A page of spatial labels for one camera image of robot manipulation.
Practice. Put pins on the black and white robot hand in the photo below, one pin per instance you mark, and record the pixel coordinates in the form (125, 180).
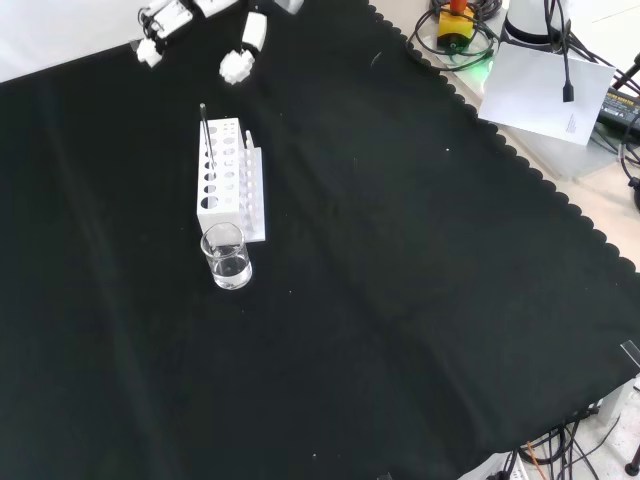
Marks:
(254, 30)

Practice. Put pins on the clear glass rod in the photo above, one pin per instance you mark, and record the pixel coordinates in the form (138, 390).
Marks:
(204, 122)

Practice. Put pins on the white test tube rack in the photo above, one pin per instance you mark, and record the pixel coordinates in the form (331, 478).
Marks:
(225, 217)

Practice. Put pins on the yellow stop button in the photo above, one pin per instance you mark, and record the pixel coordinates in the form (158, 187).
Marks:
(455, 25)

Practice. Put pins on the small clear glass beaker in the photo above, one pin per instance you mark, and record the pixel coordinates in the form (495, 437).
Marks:
(230, 272)

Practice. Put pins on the white paper sheet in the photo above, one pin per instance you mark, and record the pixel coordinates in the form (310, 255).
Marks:
(530, 95)

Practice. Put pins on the black scalloped bench cloth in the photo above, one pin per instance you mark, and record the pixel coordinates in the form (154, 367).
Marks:
(350, 300)

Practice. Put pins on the black power adapter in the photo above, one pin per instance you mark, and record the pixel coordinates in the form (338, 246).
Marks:
(620, 107)

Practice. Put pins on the black tripod leg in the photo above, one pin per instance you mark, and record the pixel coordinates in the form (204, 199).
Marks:
(631, 75)

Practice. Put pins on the clear tape strip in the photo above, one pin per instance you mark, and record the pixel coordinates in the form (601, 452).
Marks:
(631, 352)

